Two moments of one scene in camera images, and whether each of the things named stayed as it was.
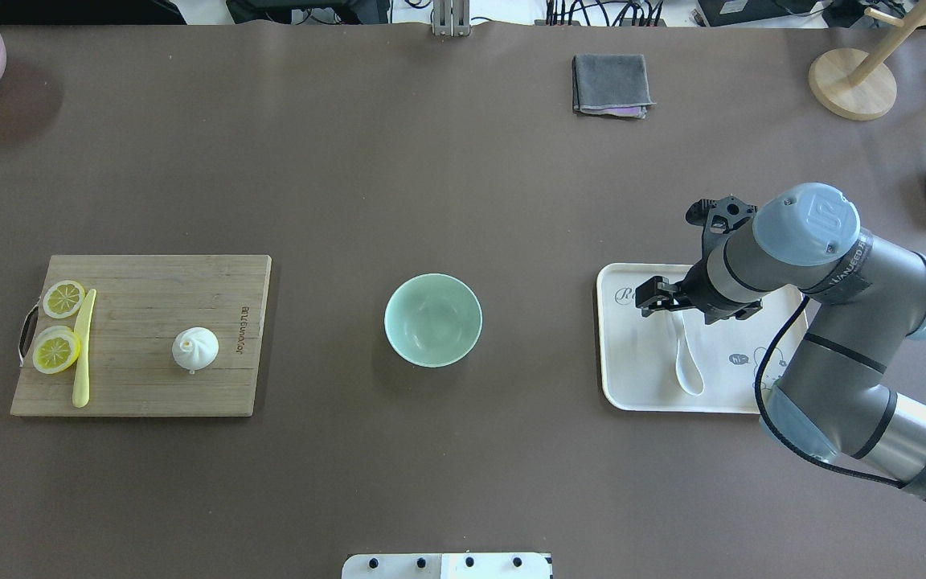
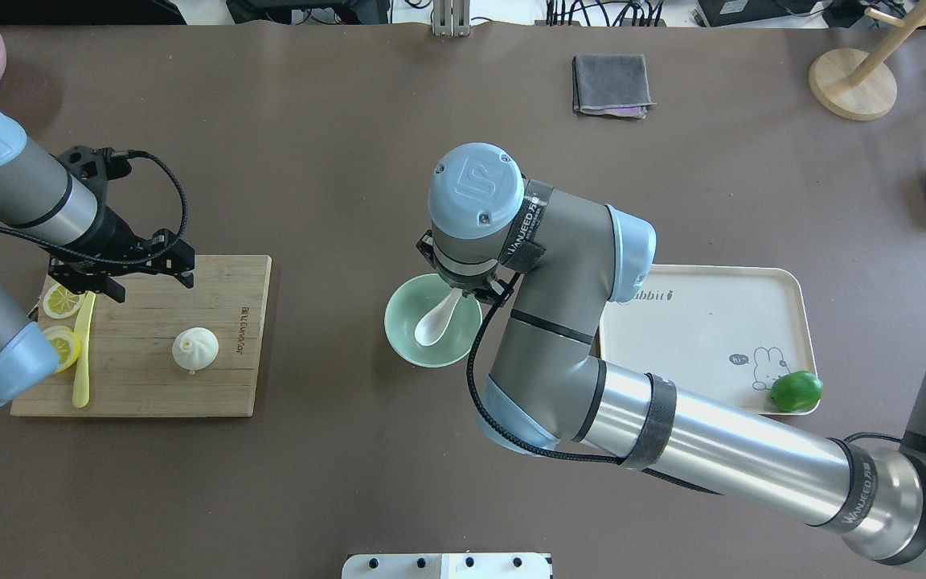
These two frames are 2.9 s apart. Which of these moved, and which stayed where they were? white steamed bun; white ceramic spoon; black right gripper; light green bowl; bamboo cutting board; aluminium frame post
Moved: black right gripper; white ceramic spoon
Stayed: white steamed bun; aluminium frame post; light green bowl; bamboo cutting board
